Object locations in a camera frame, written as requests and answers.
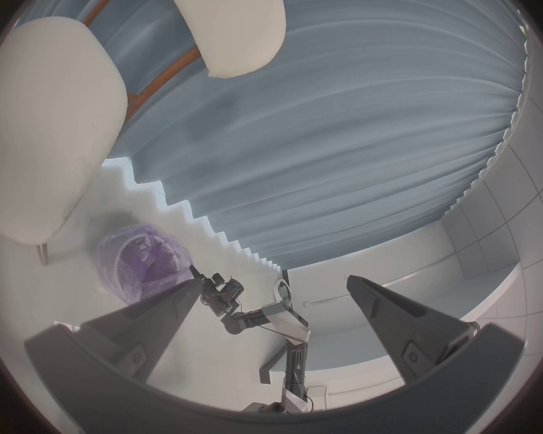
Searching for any purple plastic bag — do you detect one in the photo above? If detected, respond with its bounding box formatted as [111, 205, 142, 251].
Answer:
[95, 224, 197, 306]

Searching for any white trash bin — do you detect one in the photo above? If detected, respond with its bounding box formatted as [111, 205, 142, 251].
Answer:
[100, 235, 193, 304]

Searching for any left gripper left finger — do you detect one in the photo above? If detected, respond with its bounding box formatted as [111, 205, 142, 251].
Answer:
[81, 279, 204, 381]

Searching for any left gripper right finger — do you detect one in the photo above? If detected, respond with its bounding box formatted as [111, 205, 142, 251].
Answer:
[347, 275, 476, 385]

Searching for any pale blue curtain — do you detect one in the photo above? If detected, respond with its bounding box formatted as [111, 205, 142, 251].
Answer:
[16, 0, 532, 270]

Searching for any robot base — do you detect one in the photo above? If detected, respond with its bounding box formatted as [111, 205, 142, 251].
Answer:
[243, 385, 329, 417]

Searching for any white cushioned wooden chair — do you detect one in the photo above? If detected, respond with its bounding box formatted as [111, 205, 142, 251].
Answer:
[0, 0, 287, 266]

